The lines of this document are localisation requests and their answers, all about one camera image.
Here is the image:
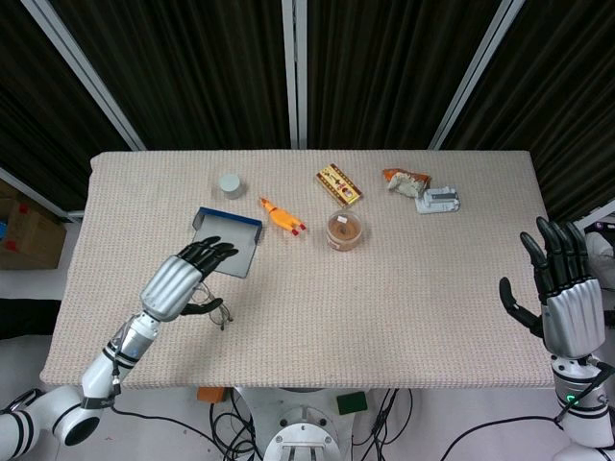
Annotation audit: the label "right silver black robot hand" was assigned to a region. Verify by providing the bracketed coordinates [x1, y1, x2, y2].
[498, 216, 607, 359]

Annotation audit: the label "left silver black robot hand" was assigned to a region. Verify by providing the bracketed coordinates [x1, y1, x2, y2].
[138, 235, 240, 323]

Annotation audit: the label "black eyeglasses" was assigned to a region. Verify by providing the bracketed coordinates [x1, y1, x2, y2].
[194, 281, 235, 331]

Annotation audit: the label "blue glasses case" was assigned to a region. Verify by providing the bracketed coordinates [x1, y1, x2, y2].
[190, 206, 264, 279]

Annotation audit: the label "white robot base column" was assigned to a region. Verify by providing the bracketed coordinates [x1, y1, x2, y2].
[233, 386, 366, 461]

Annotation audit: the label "brown cardboard box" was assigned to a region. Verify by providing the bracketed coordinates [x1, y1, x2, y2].
[0, 180, 67, 270]

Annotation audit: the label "yellow red card box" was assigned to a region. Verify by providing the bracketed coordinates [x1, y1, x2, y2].
[315, 163, 365, 208]

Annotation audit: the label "dark green rectangular block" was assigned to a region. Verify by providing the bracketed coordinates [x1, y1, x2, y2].
[335, 391, 369, 417]

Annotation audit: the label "black equipment with purple light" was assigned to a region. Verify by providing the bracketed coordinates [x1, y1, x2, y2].
[582, 218, 615, 251]

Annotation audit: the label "small grey round jar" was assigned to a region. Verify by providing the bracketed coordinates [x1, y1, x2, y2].
[216, 173, 245, 202]

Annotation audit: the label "yellow rubber chicken toy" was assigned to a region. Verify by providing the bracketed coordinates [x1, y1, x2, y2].
[258, 195, 308, 236]

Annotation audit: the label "beige woven table cloth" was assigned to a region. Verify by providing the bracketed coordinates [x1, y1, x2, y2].
[40, 151, 568, 390]

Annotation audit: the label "white grey plastic device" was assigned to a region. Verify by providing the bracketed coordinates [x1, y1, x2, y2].
[414, 186, 463, 215]

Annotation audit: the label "clear jar of rubber bands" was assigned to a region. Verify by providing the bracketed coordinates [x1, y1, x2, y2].
[326, 208, 364, 252]

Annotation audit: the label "crumpled orange snack bag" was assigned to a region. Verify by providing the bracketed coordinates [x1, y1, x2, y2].
[381, 167, 432, 199]

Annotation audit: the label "black pleated curtain panel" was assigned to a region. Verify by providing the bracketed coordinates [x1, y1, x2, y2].
[441, 0, 615, 227]
[0, 0, 134, 212]
[47, 0, 292, 150]
[306, 0, 505, 150]

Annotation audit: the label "white low frame rail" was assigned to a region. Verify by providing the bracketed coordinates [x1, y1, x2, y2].
[561, 199, 615, 231]
[0, 165, 82, 223]

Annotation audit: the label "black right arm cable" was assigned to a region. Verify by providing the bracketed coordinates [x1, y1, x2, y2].
[439, 415, 566, 461]

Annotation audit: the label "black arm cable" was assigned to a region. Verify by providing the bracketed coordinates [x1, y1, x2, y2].
[111, 405, 263, 461]
[439, 415, 566, 461]

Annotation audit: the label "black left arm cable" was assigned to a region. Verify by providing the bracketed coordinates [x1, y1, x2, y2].
[111, 405, 263, 461]

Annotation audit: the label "black floor cable tangle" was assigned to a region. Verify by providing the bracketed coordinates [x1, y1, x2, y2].
[353, 387, 414, 461]
[209, 388, 265, 461]

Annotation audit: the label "white frame post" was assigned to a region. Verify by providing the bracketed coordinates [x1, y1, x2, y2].
[281, 0, 308, 149]
[429, 0, 528, 151]
[21, 0, 147, 151]

